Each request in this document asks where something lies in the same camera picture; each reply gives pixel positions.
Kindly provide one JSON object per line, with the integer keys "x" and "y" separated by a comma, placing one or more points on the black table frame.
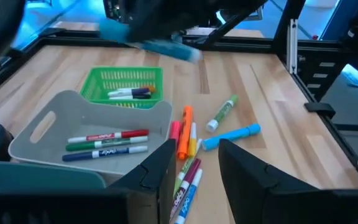
{"x": 253, "y": 46}

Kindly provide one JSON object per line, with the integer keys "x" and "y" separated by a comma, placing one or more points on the red thin Expo marker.
{"x": 135, "y": 133}

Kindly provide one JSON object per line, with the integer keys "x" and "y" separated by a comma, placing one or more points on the orange highlighter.
{"x": 185, "y": 133}

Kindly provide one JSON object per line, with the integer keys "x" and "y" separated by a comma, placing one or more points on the light green thin Expo marker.
{"x": 181, "y": 175}

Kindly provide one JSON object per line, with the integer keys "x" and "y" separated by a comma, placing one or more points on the grey plastic bin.
{"x": 73, "y": 118}

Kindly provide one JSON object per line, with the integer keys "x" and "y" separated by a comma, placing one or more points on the green mesh plastic basket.
{"x": 92, "y": 90}

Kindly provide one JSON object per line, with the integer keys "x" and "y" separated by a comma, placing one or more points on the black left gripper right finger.
{"x": 250, "y": 199}

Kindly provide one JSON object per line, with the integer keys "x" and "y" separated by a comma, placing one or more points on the purple-capped chunky white marker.
{"x": 140, "y": 91}

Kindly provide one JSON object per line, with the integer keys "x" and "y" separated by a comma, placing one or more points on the yellow-capped white marker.
{"x": 192, "y": 143}

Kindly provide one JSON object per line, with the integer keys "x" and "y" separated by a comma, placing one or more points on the light blue plain marker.
{"x": 232, "y": 136}

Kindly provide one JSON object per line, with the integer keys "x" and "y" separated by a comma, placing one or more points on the pink highlighter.
{"x": 175, "y": 130}

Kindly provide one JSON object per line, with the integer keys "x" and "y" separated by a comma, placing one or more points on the orange-capped chunky white marker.
{"x": 150, "y": 89}

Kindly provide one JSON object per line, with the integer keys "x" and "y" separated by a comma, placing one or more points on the navy thin Expo marker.
{"x": 76, "y": 156}

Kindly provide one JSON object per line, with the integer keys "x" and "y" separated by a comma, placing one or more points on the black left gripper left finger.
{"x": 157, "y": 193}

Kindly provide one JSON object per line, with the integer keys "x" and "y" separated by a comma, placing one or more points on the magenta thin Expo marker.
{"x": 192, "y": 174}

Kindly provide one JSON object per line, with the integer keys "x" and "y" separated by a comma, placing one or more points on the silver aluminium post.
{"x": 291, "y": 46}

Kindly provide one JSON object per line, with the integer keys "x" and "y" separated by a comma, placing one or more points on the green thick Expo marker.
{"x": 224, "y": 110}

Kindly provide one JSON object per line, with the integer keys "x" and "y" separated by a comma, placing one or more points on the light blue thin Expo marker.
{"x": 187, "y": 199}

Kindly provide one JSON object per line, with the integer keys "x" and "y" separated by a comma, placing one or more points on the black-capped chunky white marker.
{"x": 141, "y": 96}

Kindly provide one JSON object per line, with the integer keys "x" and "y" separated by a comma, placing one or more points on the black table clamp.
{"x": 320, "y": 109}

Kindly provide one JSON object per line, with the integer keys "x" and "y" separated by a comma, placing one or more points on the dark green thin Expo marker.
{"x": 79, "y": 146}

